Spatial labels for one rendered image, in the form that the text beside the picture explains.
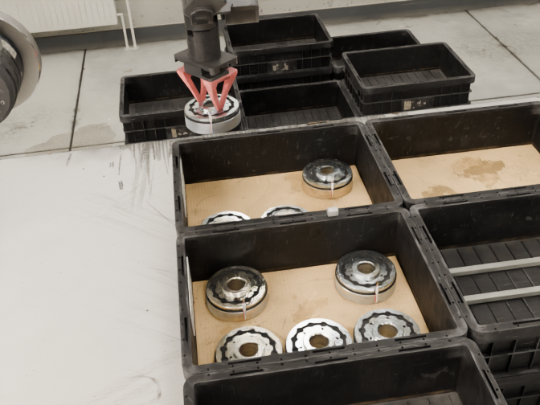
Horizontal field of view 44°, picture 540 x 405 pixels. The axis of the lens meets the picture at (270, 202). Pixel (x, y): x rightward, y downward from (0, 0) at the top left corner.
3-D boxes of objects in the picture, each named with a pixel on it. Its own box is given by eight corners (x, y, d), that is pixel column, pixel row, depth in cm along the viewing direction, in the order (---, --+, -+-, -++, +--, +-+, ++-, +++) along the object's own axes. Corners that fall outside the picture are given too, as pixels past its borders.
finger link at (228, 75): (214, 96, 127) (210, 49, 121) (241, 106, 123) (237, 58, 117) (188, 108, 123) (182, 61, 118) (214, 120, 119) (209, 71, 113)
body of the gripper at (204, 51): (200, 52, 124) (195, 14, 119) (239, 66, 118) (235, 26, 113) (173, 64, 120) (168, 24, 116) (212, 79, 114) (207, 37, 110)
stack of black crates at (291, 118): (251, 211, 244) (244, 131, 224) (240, 166, 268) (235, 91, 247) (357, 197, 248) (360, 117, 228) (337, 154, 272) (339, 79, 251)
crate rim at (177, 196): (177, 243, 113) (175, 233, 112) (172, 150, 137) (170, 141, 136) (404, 215, 117) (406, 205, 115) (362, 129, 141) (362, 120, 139)
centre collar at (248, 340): (234, 366, 98) (233, 363, 97) (231, 341, 102) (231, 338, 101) (267, 362, 98) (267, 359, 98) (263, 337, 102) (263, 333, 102)
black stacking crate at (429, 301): (193, 427, 95) (183, 377, 89) (185, 285, 119) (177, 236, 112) (459, 388, 99) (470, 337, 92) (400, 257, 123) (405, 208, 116)
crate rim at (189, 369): (184, 386, 90) (182, 375, 88) (177, 243, 113) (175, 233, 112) (469, 345, 93) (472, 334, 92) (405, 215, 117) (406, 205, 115)
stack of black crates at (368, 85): (357, 198, 248) (362, 89, 221) (338, 155, 272) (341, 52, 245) (460, 184, 252) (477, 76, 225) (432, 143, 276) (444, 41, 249)
